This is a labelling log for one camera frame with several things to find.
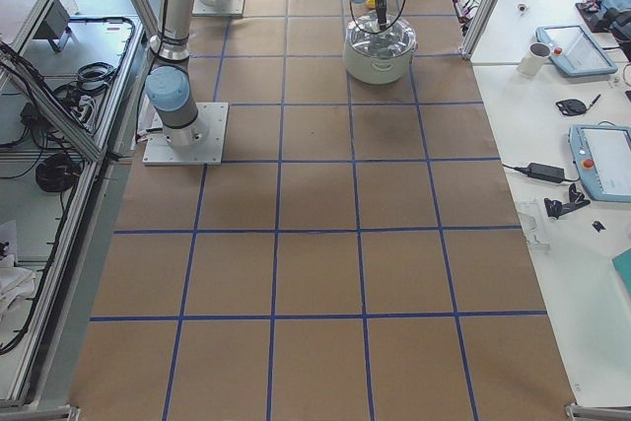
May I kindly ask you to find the teach pendant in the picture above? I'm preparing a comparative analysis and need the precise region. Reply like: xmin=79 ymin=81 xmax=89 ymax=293
xmin=568 ymin=124 xmax=630 ymax=203
xmin=535 ymin=25 xmax=618 ymax=77

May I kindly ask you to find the white cloth heap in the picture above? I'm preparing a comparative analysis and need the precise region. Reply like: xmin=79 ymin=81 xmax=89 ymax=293
xmin=0 ymin=221 xmax=38 ymax=328

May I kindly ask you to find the black power adapter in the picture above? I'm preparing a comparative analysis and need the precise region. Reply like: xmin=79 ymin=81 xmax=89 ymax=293
xmin=526 ymin=163 xmax=566 ymax=183

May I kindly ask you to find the pale green pot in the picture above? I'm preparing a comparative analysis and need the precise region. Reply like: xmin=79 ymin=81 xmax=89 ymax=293
xmin=343 ymin=11 xmax=417 ymax=85

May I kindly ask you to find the aluminium frame post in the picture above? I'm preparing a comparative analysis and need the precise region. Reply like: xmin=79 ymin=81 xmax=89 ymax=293
xmin=460 ymin=0 xmax=524 ymax=60

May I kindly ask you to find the upper teach pendant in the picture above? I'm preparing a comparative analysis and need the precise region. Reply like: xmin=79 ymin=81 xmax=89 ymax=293
xmin=535 ymin=25 xmax=618 ymax=77

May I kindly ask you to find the lower teach pendant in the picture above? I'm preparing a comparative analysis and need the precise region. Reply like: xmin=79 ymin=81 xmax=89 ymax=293
xmin=568 ymin=124 xmax=630 ymax=203

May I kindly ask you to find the glass pot lid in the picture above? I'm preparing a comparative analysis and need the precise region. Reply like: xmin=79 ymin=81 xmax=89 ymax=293
xmin=345 ymin=11 xmax=417 ymax=59

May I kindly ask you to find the white mug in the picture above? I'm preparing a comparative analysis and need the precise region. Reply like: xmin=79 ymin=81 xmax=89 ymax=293
xmin=517 ymin=42 xmax=551 ymax=77

